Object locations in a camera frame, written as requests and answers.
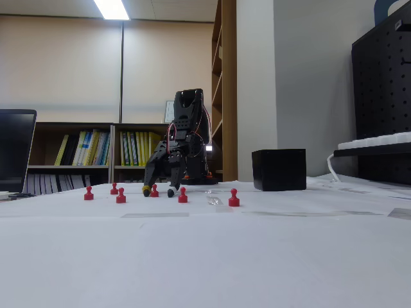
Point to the black vertical pole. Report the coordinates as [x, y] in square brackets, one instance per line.
[122, 64]

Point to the red pawn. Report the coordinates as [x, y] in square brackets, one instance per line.
[120, 197]
[155, 192]
[88, 194]
[182, 197]
[114, 190]
[234, 200]

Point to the black box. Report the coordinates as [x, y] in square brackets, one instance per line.
[279, 170]

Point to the low wooden bookshelf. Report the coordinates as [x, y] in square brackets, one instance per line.
[138, 126]
[74, 124]

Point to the black laptop screen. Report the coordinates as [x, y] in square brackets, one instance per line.
[13, 150]

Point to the framed white notice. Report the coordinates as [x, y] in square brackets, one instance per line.
[169, 110]

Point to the blue chair back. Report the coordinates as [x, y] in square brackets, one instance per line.
[380, 9]

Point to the ceiling light panel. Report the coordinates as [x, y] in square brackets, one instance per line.
[110, 8]

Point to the slanted yellow book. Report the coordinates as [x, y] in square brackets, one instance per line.
[61, 150]

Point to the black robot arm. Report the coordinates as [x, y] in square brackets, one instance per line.
[189, 106]

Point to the long clear tape strip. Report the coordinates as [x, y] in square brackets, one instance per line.
[305, 213]

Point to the tall wooden bookshelf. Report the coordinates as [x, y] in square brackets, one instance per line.
[229, 48]

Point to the black pegboard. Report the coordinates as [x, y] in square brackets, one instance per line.
[379, 80]

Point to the white keyboard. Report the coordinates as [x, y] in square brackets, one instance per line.
[379, 140]

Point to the wide yellow binder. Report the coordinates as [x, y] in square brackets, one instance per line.
[153, 141]

